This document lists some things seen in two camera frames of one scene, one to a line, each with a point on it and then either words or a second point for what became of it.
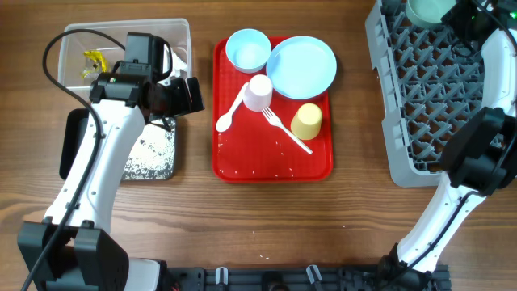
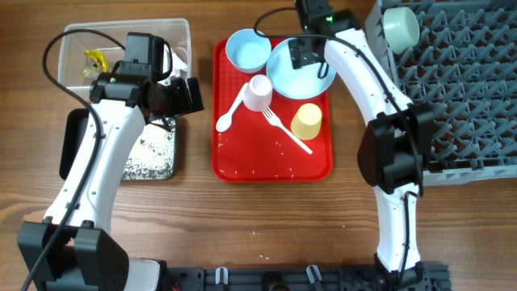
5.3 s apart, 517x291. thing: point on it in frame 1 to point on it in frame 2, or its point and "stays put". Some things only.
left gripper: (179, 86) stays put
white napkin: (178, 65) stays put
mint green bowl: (426, 13) to (401, 28)
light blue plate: (301, 67) stays put
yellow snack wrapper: (97, 56) stays put
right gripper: (456, 15) to (300, 56)
